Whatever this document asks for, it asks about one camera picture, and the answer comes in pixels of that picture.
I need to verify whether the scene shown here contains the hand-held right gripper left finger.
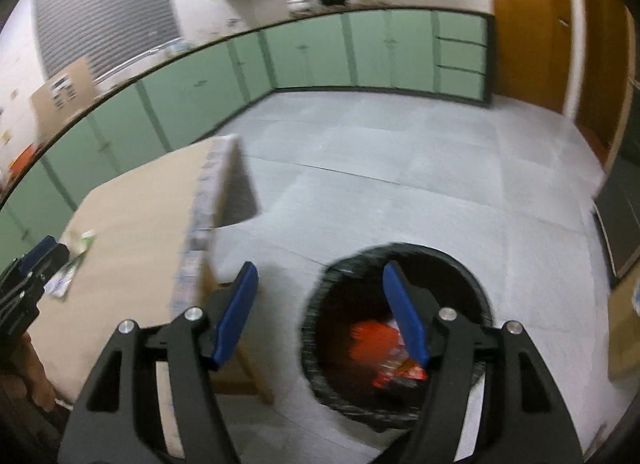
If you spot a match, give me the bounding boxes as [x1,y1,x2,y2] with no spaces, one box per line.
[60,261,260,464]

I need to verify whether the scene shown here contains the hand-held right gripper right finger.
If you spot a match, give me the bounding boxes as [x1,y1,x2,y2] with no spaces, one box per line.
[382,261,584,464]

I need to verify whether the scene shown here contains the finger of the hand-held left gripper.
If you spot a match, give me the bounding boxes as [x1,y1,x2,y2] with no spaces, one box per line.
[0,236,59,286]
[30,243,71,295]

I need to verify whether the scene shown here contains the green and white wrapper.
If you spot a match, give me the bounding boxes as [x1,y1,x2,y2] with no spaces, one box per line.
[47,229,96,301]

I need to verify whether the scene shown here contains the orange foam fruit net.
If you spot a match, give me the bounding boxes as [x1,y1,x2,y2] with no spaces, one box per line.
[348,321,404,370]

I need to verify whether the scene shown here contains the red wrapper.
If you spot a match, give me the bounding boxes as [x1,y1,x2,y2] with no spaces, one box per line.
[374,361,429,390]

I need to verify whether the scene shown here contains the black trash bin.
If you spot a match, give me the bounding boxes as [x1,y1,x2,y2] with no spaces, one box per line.
[299,242,496,433]

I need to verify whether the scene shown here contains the person's left hand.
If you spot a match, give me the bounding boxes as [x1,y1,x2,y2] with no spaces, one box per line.
[9,333,57,413]

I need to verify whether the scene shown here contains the wooden table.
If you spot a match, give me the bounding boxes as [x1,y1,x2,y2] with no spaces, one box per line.
[210,343,276,406]

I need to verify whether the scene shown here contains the orange plastic basket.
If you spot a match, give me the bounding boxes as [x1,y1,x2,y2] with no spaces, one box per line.
[9,143,39,171]

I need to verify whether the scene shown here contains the cardboard box with white label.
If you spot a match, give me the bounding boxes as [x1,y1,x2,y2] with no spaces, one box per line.
[29,56,99,121]

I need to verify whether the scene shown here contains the plain cardboard box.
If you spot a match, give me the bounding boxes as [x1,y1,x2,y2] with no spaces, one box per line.
[607,278,640,383]

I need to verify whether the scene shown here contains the dark glass appliance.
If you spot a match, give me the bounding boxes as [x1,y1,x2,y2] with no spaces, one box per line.
[592,153,640,278]

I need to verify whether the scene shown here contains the grey window blind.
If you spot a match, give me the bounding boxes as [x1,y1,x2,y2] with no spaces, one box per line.
[32,0,184,80]

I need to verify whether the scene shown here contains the green base cabinets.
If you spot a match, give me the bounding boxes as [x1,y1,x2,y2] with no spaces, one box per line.
[0,6,494,246]

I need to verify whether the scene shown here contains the wooden door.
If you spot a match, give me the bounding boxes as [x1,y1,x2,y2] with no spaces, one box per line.
[570,0,632,151]
[484,0,581,116]

